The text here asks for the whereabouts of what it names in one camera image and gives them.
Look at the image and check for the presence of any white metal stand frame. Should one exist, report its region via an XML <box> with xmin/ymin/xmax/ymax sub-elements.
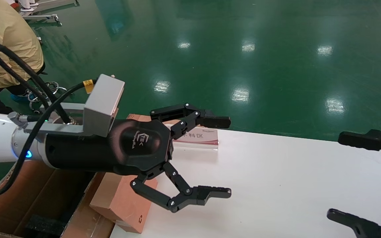
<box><xmin>7</xmin><ymin>0</ymin><xmax>80</xmax><ymax>25</ymax></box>

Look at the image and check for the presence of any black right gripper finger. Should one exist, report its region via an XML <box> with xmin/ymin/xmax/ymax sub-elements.
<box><xmin>338</xmin><ymin>129</ymin><xmax>381</xmax><ymax>165</ymax></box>
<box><xmin>327</xmin><ymin>208</ymin><xmax>381</xmax><ymax>238</ymax></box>

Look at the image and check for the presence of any chrome stool base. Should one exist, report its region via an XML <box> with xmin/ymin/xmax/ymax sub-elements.
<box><xmin>25</xmin><ymin>81</ymin><xmax>68</xmax><ymax>114</ymax></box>

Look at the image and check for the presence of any person in yellow coat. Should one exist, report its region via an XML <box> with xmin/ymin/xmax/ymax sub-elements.
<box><xmin>0</xmin><ymin>0</ymin><xmax>45</xmax><ymax>115</ymax></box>

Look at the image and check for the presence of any small cardboard box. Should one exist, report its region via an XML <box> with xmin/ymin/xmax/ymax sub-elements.
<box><xmin>89</xmin><ymin>171</ymin><xmax>158</xmax><ymax>234</ymax></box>

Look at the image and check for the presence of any black foam block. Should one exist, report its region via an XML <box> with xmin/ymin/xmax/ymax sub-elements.
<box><xmin>24</xmin><ymin>214</ymin><xmax>67</xmax><ymax>237</ymax></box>

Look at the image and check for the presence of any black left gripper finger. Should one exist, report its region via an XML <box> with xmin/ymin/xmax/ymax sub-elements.
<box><xmin>150</xmin><ymin>103</ymin><xmax>231</xmax><ymax>140</ymax></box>
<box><xmin>130</xmin><ymin>161</ymin><xmax>232</xmax><ymax>213</ymax></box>

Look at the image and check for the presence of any silver camera mount bracket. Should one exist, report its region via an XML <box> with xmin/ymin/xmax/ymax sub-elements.
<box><xmin>8</xmin><ymin>102</ymin><xmax>87</xmax><ymax>135</ymax></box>

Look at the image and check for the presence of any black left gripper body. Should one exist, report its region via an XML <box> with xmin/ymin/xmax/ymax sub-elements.
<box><xmin>44</xmin><ymin>119</ymin><xmax>173</xmax><ymax>176</ymax></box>

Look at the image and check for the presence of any acrylic sign with red print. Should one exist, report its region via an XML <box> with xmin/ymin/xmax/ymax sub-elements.
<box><xmin>172</xmin><ymin>127</ymin><xmax>219</xmax><ymax>151</ymax></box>

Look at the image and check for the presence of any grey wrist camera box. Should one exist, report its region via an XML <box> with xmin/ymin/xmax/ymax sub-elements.
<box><xmin>84</xmin><ymin>74</ymin><xmax>125</xmax><ymax>138</ymax></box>

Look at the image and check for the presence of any brown wooden board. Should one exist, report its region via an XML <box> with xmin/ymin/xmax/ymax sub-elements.
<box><xmin>126</xmin><ymin>114</ymin><xmax>178</xmax><ymax>126</ymax></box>

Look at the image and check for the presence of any large cardboard box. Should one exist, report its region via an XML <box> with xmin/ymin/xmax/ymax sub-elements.
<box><xmin>0</xmin><ymin>160</ymin><xmax>115</xmax><ymax>238</ymax></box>

